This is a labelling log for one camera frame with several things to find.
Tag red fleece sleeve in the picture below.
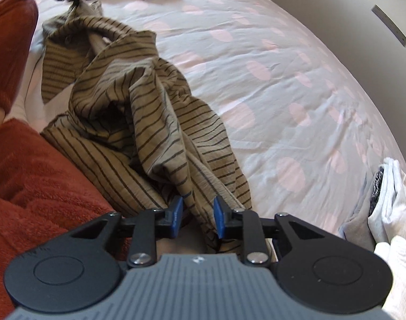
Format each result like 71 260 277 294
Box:
0 0 112 319

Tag brown striped shirt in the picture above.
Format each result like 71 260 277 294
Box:
42 5 252 253

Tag pink dotted bed sheet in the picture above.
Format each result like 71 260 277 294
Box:
25 0 401 238

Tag grey wall strip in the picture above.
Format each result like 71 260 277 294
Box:
371 4 406 47

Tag folded white clothes stack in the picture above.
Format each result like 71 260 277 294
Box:
374 235 406 319

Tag folded grey and white clothes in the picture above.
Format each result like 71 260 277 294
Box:
340 158 406 251

